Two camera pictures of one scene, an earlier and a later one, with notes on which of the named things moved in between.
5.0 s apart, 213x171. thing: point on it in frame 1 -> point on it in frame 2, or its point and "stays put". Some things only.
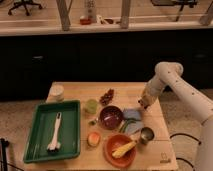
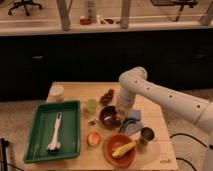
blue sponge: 131,113 stays put
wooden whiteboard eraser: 142,103 -> 121,115
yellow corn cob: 119,151 stays put
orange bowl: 116,142 stays put
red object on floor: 85,21 stays put
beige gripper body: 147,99 -> 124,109
